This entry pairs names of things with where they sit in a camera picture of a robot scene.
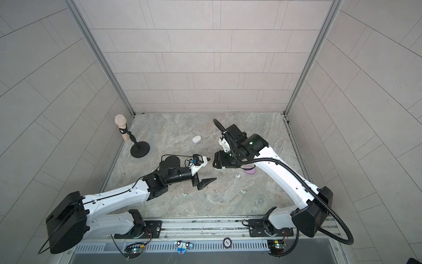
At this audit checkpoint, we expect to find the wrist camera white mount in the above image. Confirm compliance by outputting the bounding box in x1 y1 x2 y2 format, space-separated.
219 137 231 153
187 154 211 177

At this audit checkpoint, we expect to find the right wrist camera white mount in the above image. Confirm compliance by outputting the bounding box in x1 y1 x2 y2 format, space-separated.
219 137 231 153

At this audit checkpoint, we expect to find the white earbud charging case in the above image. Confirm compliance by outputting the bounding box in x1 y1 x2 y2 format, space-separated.
192 135 202 144

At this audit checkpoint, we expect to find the left green circuit board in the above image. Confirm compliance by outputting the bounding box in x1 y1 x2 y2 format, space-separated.
124 243 146 259

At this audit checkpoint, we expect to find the green circuit board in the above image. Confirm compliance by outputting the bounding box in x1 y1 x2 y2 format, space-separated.
267 240 286 257
124 243 146 259

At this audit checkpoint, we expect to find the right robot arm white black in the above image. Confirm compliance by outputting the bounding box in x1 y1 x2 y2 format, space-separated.
213 119 333 237

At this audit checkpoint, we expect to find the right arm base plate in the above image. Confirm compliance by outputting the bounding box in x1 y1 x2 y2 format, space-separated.
242 219 294 238

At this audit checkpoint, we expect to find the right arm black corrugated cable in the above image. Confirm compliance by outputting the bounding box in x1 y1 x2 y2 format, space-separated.
213 118 355 245

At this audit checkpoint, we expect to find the blue white small device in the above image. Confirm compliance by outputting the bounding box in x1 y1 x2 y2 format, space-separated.
174 240 193 255

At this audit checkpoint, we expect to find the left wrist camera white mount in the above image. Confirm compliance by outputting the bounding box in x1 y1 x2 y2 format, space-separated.
187 154 211 177

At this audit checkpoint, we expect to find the right green circuit board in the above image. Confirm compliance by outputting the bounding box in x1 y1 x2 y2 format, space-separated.
267 240 286 257

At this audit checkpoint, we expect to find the aluminium rail frame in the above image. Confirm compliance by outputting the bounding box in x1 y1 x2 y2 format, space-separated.
64 216 341 244

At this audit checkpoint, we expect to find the round black sticker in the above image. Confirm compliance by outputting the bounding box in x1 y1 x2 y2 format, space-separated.
223 237 233 249

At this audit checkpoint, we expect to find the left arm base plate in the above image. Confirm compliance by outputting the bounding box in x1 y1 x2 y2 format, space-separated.
113 221 162 239

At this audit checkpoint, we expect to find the pink earbud charging case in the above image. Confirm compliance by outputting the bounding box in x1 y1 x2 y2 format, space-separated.
244 167 256 175

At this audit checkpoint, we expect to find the beige microphone on black stand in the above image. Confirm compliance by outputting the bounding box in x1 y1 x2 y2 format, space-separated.
114 114 150 158

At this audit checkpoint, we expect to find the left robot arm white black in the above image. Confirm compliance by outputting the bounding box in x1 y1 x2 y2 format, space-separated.
39 154 215 254

